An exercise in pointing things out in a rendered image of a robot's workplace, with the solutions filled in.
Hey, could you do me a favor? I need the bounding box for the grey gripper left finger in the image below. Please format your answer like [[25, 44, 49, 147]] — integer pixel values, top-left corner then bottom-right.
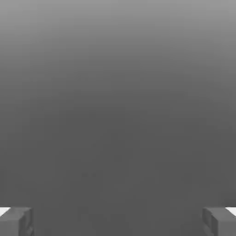
[[0, 206, 35, 236]]

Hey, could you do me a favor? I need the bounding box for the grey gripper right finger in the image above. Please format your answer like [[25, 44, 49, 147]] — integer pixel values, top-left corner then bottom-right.
[[201, 206, 236, 236]]

